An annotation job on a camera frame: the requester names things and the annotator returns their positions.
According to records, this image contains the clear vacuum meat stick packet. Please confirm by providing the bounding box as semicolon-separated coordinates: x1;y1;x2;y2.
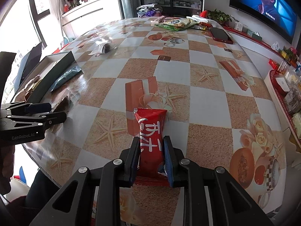
51;96;69;113

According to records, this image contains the red long snack packet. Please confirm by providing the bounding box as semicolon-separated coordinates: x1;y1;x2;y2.
134;108;168;186

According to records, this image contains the person's left hand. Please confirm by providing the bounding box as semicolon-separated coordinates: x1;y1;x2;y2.
1;145;15;195

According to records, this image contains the white tray box dark rim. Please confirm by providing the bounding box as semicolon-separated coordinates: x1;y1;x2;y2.
11;51;75;104

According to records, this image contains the black open umbrella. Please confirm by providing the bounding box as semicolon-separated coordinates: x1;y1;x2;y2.
14;42;42;91

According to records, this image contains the light blue snack packet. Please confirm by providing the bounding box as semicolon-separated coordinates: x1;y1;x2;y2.
50;65;82;92

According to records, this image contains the checkered printed tablecloth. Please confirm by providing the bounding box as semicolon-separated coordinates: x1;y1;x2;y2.
24;18;286;223

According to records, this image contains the clear wrapped dark snack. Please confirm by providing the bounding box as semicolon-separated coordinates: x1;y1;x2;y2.
89;41;116;57

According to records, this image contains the red fruit tray with goods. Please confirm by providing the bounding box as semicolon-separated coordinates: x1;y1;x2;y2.
264;66;300;147

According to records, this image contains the black smartphone red case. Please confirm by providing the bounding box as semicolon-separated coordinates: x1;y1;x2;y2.
209;27;234;44

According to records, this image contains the pile of green snack bags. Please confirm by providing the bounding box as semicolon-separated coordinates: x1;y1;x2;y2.
155;17;210;31

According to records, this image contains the green potted plant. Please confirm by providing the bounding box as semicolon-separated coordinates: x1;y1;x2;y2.
207;9;232;26

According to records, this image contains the red bottle on shelf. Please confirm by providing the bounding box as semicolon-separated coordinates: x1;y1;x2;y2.
199;10;209;18

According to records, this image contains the wall television screen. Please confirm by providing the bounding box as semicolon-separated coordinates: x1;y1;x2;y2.
230;0;297;43

